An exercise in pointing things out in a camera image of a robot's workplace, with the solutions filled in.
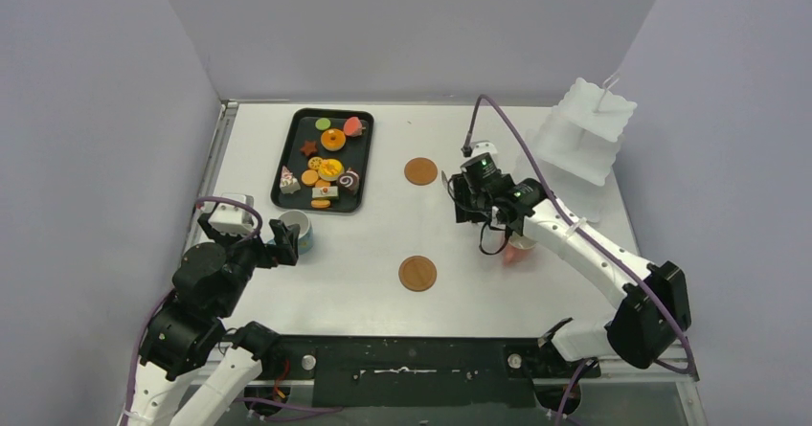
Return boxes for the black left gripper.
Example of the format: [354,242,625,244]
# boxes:
[205,212,301,315]

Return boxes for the metal serving tongs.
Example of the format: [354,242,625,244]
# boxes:
[440,171,452,190]

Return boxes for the orange macaron sandwich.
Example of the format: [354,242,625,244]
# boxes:
[310,199,331,209]

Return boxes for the green layered cake slice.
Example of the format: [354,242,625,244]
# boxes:
[311,186,340,200]

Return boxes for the chocolate swirl roll cake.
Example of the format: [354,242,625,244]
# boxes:
[336,168,361,195]

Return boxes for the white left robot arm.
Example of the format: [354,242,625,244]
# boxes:
[119,197,301,425]

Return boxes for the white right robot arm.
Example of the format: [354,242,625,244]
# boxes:
[442,153,691,375]

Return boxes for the blue patterned ceramic cup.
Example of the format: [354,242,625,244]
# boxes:
[279,210,314,256]

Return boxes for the pink ceramic cup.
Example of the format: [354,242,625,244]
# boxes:
[502,234,537,266]

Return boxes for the plain orange round cookie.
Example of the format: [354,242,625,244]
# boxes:
[301,169,320,187]

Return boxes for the far round wooden coaster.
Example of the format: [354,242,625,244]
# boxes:
[404,157,439,186]

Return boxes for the round wooden coaster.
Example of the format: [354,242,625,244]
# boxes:
[404,157,439,186]
[398,256,438,292]

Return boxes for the small patterned orange cookie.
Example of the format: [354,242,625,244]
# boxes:
[307,156,323,170]

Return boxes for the yellow fruit tart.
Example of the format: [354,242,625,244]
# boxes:
[317,158,345,182]

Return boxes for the black serving tray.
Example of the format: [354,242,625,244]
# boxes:
[270,108,374,213]

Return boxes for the brown star cookie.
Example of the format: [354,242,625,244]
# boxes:
[300,141,319,159]

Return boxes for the near round wooden coaster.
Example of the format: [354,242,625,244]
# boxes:
[398,256,438,292]

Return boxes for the white three-tier dessert stand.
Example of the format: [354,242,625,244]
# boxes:
[523,76,637,223]

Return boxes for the green round macaron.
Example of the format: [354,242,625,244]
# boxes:
[314,117,331,131]

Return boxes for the pink strawberry cake slice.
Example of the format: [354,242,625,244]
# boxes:
[343,116,366,138]

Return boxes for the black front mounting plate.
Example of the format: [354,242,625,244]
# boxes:
[259,336,577,408]

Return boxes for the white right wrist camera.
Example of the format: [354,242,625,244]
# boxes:
[470,140,499,164]

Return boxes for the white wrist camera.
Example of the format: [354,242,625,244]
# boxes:
[470,140,499,164]
[203,202,256,235]

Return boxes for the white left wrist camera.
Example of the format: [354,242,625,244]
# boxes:
[203,202,256,235]

